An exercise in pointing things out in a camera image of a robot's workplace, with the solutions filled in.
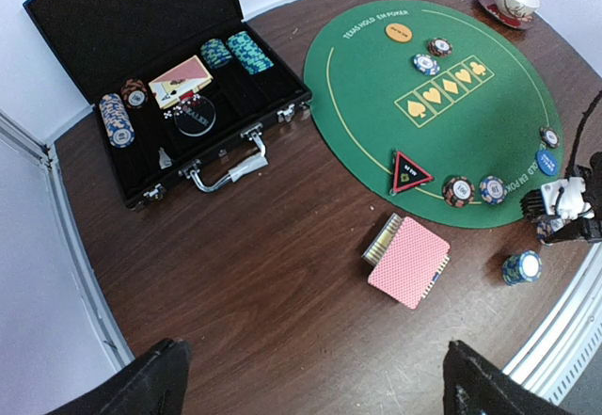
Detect teal chip row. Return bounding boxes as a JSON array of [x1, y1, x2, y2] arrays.
[[227, 31, 274, 75]]

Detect blue tan chips mat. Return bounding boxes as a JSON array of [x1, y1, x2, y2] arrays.
[[479, 175, 507, 205], [413, 54, 440, 76]]

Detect dark green chip row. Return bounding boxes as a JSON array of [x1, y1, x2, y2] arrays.
[[200, 39, 232, 69]]

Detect clear acrylic dealer button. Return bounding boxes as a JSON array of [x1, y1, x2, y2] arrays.
[[175, 99, 216, 137]]

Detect blue tan chip row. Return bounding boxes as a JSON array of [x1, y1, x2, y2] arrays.
[[99, 93, 135, 148]]

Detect red patterned saucer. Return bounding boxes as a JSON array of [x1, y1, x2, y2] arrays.
[[478, 0, 534, 30]]

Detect orange big blind button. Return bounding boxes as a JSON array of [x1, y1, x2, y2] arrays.
[[385, 23, 413, 43]]

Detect black orange chip row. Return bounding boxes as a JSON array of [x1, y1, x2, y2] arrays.
[[120, 79, 148, 109]]

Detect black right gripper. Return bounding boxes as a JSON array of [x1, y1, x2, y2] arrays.
[[520, 152, 601, 244]]

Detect green blue chip stack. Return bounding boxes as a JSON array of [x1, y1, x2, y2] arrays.
[[502, 250, 543, 286]]

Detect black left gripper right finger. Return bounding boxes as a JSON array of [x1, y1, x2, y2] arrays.
[[443, 341, 566, 415]]

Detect red-backed card deck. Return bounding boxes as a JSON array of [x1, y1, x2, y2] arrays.
[[368, 216, 451, 310]]

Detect small silver case keys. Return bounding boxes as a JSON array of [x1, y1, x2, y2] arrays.
[[158, 147, 173, 169]]

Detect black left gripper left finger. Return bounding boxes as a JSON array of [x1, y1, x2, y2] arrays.
[[52, 339, 192, 414]]

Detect gold card deck box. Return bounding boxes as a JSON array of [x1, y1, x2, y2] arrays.
[[362, 214, 404, 266]]

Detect green round poker mat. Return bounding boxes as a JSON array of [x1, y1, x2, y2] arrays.
[[304, 0, 562, 229]]

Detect blue small blind button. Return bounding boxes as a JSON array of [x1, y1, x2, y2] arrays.
[[535, 150, 560, 178]]

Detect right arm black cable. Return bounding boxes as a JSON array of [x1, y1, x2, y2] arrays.
[[566, 102, 602, 176]]

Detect aluminium front rail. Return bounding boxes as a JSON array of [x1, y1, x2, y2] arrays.
[[503, 244, 601, 405]]

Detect black red triangle all-in button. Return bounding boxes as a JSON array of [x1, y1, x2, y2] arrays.
[[389, 150, 435, 196]]

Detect black poker set case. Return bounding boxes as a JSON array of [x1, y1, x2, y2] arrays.
[[24, 0, 311, 209]]

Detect boxed card deck in case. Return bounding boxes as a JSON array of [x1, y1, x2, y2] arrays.
[[149, 56, 214, 109]]

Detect blue tan chip stack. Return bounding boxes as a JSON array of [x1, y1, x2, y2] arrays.
[[536, 219, 564, 245]]

